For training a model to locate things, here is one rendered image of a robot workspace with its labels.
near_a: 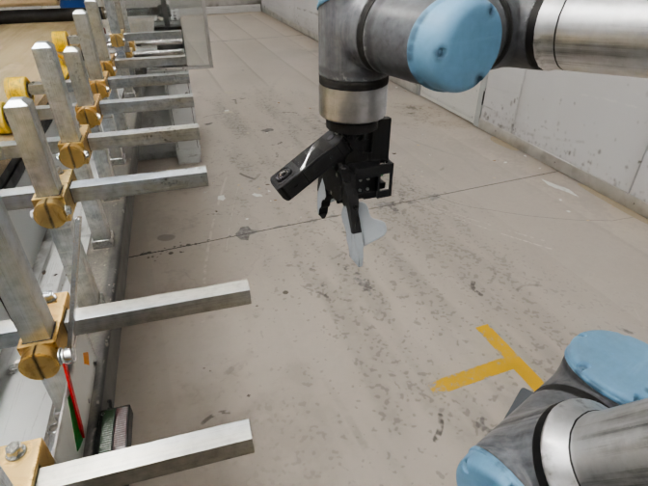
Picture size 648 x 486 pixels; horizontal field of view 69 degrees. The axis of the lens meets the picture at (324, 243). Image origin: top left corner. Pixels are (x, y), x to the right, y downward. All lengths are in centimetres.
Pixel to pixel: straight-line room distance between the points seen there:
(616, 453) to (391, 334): 146
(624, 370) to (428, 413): 105
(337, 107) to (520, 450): 46
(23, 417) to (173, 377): 87
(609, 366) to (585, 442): 19
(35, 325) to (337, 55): 54
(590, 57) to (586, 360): 38
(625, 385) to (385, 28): 52
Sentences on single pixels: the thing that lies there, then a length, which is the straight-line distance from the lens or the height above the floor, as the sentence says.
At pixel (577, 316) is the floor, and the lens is 226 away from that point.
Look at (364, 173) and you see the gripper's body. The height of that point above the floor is 107.
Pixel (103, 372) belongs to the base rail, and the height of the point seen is 70.
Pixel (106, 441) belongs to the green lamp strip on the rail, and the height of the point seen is 70.
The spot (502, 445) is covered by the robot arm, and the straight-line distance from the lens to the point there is 64.
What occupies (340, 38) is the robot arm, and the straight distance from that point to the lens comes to 59.
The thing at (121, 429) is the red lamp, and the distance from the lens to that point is 85.
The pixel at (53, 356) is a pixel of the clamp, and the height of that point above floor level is 86.
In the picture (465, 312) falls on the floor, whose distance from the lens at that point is 210.
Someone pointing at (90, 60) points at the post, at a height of 103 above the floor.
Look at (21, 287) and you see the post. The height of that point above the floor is 96.
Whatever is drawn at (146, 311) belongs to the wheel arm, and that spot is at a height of 85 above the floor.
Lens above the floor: 135
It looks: 34 degrees down
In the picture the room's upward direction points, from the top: straight up
